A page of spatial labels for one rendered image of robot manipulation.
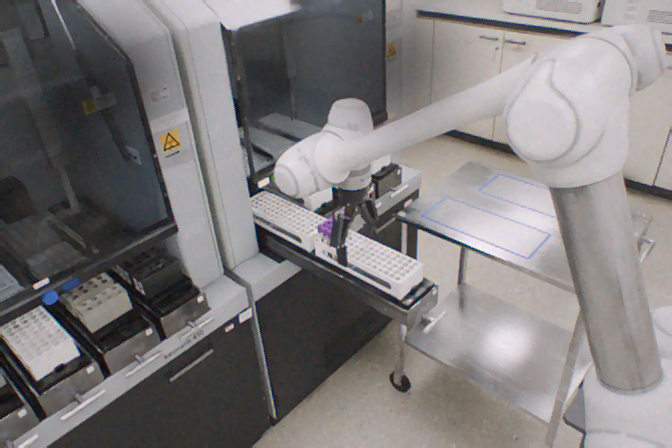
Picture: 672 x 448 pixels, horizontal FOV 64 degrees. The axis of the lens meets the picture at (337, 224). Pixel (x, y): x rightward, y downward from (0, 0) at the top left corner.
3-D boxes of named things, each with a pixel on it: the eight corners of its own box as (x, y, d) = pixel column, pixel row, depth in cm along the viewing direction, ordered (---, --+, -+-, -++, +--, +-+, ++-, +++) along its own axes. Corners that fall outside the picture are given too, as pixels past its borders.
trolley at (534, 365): (387, 386, 211) (386, 211, 165) (450, 321, 238) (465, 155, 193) (552, 493, 172) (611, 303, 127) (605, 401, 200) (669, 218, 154)
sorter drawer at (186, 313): (51, 242, 176) (41, 220, 171) (91, 224, 184) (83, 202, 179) (176, 348, 134) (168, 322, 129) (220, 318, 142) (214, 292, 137)
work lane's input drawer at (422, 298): (235, 236, 174) (230, 213, 169) (267, 217, 182) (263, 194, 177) (421, 342, 131) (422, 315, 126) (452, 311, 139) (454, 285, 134)
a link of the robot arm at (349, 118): (346, 148, 135) (314, 170, 127) (344, 89, 127) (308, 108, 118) (382, 159, 130) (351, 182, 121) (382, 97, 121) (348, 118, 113)
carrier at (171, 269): (180, 274, 145) (175, 256, 142) (184, 277, 144) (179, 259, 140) (142, 297, 138) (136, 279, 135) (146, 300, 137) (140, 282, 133)
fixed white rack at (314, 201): (251, 186, 186) (248, 171, 183) (272, 175, 192) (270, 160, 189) (312, 215, 169) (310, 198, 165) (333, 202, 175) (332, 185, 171)
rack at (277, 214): (243, 220, 169) (240, 203, 165) (267, 206, 175) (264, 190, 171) (310, 255, 152) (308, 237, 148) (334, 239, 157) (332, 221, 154)
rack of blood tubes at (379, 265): (314, 258, 150) (313, 240, 147) (338, 241, 156) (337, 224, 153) (400, 303, 133) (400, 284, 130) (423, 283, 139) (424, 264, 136)
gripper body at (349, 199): (353, 195, 128) (354, 227, 133) (375, 180, 133) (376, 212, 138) (330, 185, 132) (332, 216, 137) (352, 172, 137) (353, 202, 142)
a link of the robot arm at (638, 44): (547, 36, 93) (517, 58, 85) (664, -5, 80) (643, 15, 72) (568, 106, 97) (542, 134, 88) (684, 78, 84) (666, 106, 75)
